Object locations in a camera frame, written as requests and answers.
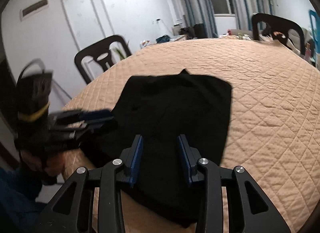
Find striped curtain left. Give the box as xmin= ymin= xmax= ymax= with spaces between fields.
xmin=181 ymin=0 xmax=218 ymax=38

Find green potted plant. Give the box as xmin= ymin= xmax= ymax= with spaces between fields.
xmin=112 ymin=42 xmax=132 ymax=61

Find beige quilted bed cover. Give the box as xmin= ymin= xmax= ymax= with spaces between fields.
xmin=65 ymin=38 xmax=319 ymax=232

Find wall air vent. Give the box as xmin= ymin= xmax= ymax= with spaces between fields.
xmin=20 ymin=0 xmax=49 ymax=21

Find black pants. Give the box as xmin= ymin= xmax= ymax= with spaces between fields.
xmin=80 ymin=70 xmax=232 ymax=228

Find blue bag on desk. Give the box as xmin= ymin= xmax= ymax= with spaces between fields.
xmin=156 ymin=35 xmax=170 ymax=44

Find black chair left side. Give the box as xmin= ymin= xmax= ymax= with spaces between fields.
xmin=74 ymin=35 xmax=132 ymax=84

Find person's left hand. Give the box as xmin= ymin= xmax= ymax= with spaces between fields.
xmin=21 ymin=151 xmax=65 ymax=176

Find black chair right side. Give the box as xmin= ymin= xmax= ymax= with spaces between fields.
xmin=251 ymin=13 xmax=305 ymax=56

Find black chair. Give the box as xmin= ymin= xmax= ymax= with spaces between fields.
xmin=74 ymin=35 xmax=132 ymax=84
xmin=251 ymin=13 xmax=305 ymax=56

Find teal plastic object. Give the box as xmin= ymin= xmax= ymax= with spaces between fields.
xmin=309 ymin=10 xmax=320 ymax=54

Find black bag by curtain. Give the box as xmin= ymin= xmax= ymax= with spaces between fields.
xmin=179 ymin=24 xmax=208 ymax=39

